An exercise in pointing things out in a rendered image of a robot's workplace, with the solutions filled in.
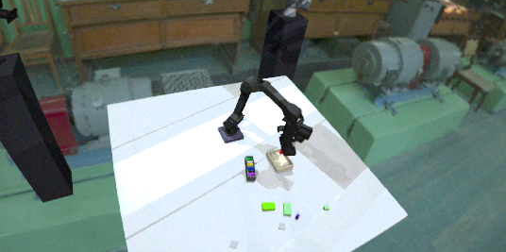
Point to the cream shallow tray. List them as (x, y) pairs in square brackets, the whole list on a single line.
[(279, 162)]

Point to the bright green rectangular block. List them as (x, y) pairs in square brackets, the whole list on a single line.
[(268, 206)]

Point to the light green rectangular block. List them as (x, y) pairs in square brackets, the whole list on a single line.
[(287, 209)]

